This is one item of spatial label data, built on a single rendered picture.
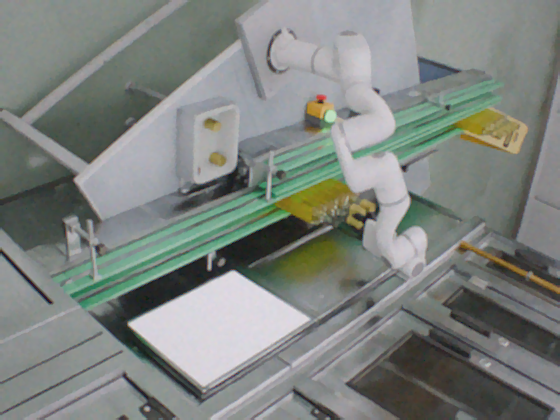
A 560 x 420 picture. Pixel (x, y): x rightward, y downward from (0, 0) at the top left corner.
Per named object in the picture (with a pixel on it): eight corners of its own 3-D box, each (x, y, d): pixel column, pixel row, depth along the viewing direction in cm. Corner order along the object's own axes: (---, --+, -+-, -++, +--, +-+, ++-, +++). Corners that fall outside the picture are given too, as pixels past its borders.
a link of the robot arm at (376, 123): (331, 90, 171) (336, 114, 159) (377, 74, 168) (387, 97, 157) (346, 130, 178) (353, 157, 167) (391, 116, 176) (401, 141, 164)
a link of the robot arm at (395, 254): (394, 183, 173) (413, 242, 182) (358, 207, 169) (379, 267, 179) (413, 190, 165) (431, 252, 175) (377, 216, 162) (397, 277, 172)
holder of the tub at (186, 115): (176, 190, 196) (192, 199, 191) (177, 107, 182) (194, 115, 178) (216, 174, 207) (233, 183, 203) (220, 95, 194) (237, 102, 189)
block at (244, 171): (233, 180, 204) (248, 188, 200) (234, 154, 200) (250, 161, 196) (241, 177, 207) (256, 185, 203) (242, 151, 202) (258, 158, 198)
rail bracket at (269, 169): (248, 193, 201) (277, 208, 194) (251, 145, 193) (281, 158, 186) (255, 190, 203) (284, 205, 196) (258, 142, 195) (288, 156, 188)
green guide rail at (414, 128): (258, 186, 204) (276, 195, 199) (258, 183, 203) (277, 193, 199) (488, 93, 320) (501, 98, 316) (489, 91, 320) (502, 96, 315)
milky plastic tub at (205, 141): (176, 176, 193) (194, 186, 188) (177, 108, 182) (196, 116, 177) (218, 161, 204) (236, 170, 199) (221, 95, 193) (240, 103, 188)
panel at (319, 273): (121, 331, 167) (203, 400, 148) (120, 322, 165) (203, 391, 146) (329, 224, 227) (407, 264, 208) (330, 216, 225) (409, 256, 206)
